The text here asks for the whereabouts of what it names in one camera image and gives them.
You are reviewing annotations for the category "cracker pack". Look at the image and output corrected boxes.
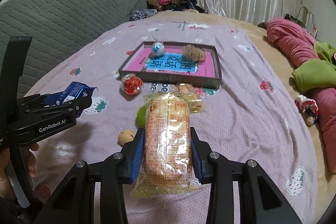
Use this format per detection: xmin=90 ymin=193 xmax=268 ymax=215
xmin=130 ymin=92 xmax=202 ymax=198
xmin=175 ymin=83 xmax=205 ymax=113

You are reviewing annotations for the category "blue snack packet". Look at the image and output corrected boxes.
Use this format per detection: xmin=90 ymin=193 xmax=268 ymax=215
xmin=43 ymin=81 xmax=97 ymax=106

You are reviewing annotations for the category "red toy egg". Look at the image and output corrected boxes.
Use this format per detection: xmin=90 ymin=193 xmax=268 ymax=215
xmin=121 ymin=73 xmax=143 ymax=96

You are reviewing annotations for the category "person's left hand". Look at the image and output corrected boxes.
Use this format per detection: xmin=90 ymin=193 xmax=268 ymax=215
xmin=0 ymin=143 xmax=40 ymax=200

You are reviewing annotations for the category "dark shallow box tray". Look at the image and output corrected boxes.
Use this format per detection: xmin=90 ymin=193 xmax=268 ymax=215
xmin=118 ymin=42 xmax=222 ymax=89

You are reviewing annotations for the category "walnut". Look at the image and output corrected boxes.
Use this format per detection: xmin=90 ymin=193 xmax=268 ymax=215
xmin=117 ymin=130 xmax=135 ymax=147

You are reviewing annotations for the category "pink blue book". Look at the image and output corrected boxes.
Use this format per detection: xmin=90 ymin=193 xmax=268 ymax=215
xmin=121 ymin=47 xmax=215 ymax=78

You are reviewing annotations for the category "purple strawberry blanket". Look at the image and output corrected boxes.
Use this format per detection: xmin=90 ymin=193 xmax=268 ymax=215
xmin=30 ymin=20 xmax=317 ymax=223

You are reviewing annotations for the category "green garment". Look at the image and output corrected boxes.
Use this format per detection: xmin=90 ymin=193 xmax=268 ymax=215
xmin=292 ymin=41 xmax=335 ymax=93

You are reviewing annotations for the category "blue toy egg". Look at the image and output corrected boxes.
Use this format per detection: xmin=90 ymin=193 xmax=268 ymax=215
xmin=151 ymin=42 xmax=165 ymax=57

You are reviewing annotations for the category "grey quilted headboard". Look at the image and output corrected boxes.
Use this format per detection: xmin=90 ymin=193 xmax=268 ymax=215
xmin=1 ymin=0 xmax=147 ymax=98

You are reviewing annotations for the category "beige sheer scrunchie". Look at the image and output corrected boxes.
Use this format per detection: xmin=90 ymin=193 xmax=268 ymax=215
xmin=182 ymin=44 xmax=207 ymax=63

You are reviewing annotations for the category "pink quilt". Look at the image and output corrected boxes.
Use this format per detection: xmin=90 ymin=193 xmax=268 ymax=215
xmin=266 ymin=18 xmax=335 ymax=173

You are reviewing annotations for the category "green fuzzy hair tie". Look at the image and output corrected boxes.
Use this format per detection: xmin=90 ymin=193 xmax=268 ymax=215
xmin=135 ymin=104 xmax=150 ymax=128

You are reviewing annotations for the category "blue floral pillow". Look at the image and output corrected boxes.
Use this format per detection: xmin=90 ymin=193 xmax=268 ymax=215
xmin=130 ymin=9 xmax=158 ymax=21

